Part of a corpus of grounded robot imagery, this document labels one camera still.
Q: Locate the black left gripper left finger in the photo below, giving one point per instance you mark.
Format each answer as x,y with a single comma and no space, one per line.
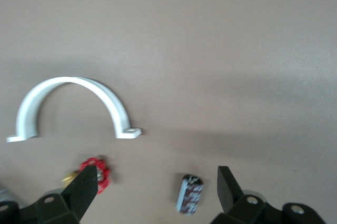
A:
73,203

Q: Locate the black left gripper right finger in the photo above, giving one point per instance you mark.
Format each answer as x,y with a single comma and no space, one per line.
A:
237,208

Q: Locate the dark brown cylindrical capacitor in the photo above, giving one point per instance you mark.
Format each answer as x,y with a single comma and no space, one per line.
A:
189,195

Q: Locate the white half-round pipe clamp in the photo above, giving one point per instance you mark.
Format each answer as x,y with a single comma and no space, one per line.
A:
29,103

